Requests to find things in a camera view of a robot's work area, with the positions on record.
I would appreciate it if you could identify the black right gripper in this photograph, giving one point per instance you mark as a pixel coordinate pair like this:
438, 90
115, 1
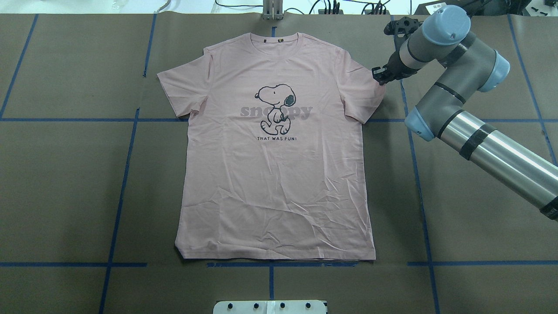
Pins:
393, 66

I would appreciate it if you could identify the pink Snoopy t-shirt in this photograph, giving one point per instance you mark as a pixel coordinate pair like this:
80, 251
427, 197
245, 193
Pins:
275, 162

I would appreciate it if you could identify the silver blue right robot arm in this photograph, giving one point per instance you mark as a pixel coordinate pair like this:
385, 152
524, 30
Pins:
470, 66

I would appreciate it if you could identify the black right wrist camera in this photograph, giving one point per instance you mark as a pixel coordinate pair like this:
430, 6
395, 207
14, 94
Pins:
404, 27

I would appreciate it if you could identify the aluminium frame post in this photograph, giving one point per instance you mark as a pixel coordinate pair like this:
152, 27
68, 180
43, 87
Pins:
272, 10

